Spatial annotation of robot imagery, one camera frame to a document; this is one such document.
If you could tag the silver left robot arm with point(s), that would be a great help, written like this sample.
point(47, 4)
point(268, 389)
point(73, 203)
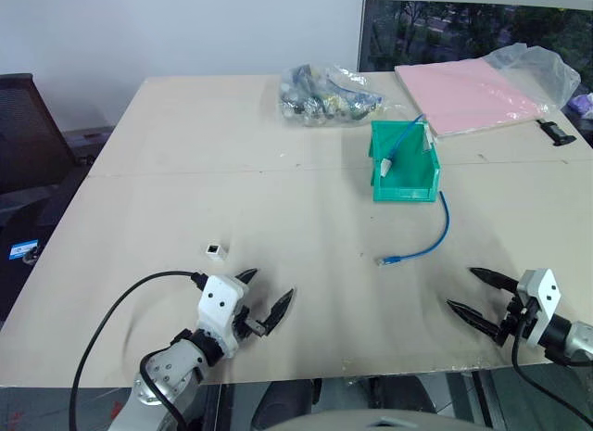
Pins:
point(171, 366)

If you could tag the small white connector block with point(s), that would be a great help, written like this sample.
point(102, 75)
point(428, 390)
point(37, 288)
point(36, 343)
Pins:
point(217, 251)

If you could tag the green plastic bin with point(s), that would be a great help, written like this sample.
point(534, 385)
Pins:
point(407, 190)

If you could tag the empty clear plastic bag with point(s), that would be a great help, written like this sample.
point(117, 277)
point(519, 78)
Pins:
point(546, 67)

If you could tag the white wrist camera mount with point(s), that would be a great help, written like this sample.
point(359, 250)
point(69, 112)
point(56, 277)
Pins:
point(220, 301)
point(546, 292)

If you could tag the clear bag of small parts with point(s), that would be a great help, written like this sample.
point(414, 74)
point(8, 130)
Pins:
point(324, 99)

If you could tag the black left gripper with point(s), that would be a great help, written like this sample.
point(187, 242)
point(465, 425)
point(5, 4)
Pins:
point(257, 329)

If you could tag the blue label sticker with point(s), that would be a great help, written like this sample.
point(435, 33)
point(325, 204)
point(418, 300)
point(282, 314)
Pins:
point(25, 250)

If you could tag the black office chair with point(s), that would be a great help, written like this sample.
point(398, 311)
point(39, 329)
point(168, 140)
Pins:
point(28, 134)

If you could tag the black table clamp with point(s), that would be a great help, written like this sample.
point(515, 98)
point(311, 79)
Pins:
point(558, 133)

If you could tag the dark glass window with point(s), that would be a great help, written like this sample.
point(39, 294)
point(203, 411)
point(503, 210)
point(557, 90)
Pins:
point(417, 32)

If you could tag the pink foam sheet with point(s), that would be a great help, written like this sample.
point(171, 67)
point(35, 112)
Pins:
point(458, 97)

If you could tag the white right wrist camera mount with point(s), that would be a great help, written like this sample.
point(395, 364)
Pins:
point(546, 292)

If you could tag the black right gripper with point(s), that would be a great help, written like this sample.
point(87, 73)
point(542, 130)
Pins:
point(512, 320)

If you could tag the light grey rounded robot body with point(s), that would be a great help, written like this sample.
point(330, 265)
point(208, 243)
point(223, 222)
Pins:
point(370, 421)

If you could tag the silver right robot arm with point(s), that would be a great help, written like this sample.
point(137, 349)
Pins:
point(576, 340)

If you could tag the purple object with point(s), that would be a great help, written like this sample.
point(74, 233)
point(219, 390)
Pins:
point(583, 103)

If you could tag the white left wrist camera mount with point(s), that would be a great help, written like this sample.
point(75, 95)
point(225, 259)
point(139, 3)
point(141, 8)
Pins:
point(220, 301)

